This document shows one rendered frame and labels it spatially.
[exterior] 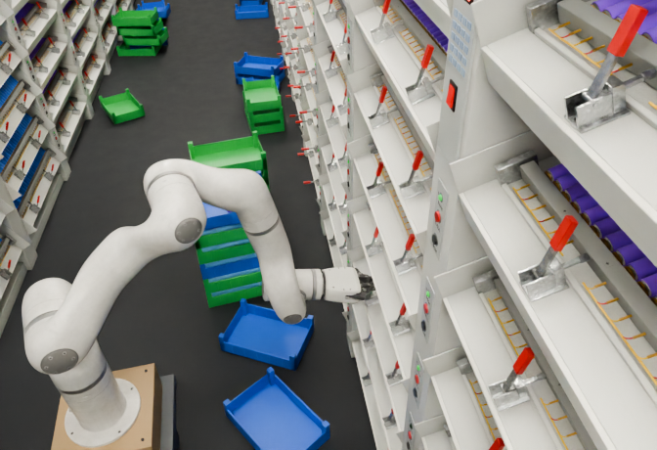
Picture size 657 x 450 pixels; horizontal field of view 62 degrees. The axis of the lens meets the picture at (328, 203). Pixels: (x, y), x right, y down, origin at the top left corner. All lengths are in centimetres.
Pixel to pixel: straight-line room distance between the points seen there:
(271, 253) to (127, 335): 109
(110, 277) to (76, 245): 158
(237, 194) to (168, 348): 113
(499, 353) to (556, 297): 21
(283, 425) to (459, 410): 107
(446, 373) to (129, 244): 67
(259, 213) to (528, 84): 81
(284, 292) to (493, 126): 82
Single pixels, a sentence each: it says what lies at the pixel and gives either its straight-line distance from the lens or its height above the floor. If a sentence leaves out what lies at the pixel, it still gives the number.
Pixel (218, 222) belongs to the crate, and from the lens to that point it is 203.
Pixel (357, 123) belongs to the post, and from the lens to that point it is 144.
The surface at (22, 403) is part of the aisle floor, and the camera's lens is 227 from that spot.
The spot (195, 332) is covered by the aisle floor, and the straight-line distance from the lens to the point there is 224.
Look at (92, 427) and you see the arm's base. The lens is 159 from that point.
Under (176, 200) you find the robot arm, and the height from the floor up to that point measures 103.
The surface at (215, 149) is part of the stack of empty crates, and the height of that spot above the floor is 42.
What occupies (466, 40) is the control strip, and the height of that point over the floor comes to 145.
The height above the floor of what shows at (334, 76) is 88.
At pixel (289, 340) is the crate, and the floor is 0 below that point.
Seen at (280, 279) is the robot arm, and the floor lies 71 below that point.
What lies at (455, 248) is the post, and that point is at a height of 116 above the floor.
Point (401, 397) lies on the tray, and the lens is 142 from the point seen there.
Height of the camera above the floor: 167
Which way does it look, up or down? 37 degrees down
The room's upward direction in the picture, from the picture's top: 1 degrees counter-clockwise
